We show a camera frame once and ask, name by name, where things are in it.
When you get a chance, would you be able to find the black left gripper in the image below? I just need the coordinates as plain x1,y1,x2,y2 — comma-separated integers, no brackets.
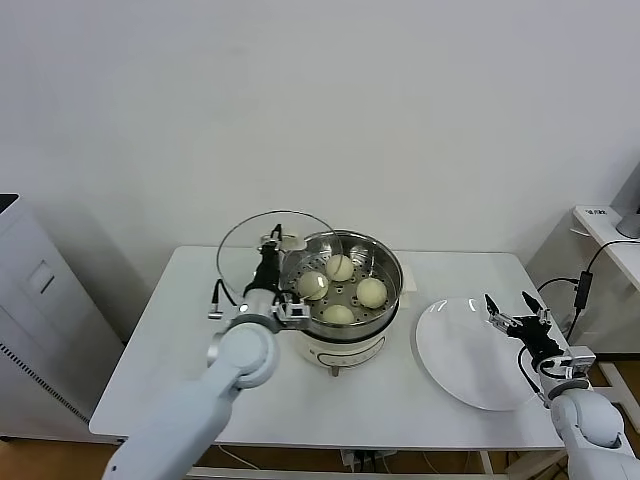
243,223,283,301

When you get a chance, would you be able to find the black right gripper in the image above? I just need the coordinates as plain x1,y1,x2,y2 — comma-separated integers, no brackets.
483,291,561,357

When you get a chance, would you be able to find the glass lid cream handle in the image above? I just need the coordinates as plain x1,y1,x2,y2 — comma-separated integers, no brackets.
216,209,347,309

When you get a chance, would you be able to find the white steamed baozi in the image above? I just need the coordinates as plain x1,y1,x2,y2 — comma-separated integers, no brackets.
322,304,356,325
298,272,329,301
355,278,389,309
325,254,355,281

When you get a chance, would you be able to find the stainless steel steamer basket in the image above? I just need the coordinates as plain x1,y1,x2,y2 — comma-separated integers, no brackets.
277,228,419,342

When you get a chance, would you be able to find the white round plate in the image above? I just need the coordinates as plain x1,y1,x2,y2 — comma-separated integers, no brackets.
412,297,544,412

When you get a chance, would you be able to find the black adapter box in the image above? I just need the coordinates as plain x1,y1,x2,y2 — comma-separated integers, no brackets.
573,269,594,314

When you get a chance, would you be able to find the white metal stand base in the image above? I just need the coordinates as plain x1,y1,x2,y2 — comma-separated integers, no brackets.
597,362,632,399

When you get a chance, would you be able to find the cream electric cooker base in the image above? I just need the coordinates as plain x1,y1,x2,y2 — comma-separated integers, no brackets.
284,279,419,380

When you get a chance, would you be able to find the grey stand object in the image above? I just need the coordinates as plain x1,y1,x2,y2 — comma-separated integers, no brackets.
614,174,640,239

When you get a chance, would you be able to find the white power strip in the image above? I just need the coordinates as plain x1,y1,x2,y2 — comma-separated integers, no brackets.
341,448,396,472

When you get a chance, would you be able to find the white floor cabinet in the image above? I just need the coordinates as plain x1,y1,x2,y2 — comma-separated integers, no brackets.
0,192,126,441

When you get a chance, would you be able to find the black right camera cable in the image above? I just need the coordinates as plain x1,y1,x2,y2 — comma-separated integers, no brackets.
517,344,549,401

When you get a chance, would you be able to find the black camera cable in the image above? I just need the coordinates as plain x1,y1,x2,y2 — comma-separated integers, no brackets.
207,277,239,321
517,344,549,401

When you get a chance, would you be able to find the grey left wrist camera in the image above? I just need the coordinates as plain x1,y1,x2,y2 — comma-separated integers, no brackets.
274,298,310,322

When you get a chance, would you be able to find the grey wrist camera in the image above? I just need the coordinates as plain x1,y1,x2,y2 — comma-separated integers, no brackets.
554,344,597,381
274,298,310,322

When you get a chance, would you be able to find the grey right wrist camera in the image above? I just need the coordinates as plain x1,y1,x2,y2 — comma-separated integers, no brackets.
554,344,597,381

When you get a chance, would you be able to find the black left camera cable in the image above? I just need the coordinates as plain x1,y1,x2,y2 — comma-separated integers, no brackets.
207,277,239,321

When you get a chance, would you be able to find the white floor cable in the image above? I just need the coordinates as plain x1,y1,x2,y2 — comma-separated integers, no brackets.
217,446,261,471

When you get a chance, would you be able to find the white metal table frame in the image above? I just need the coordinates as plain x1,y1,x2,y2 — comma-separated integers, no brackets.
192,442,506,480

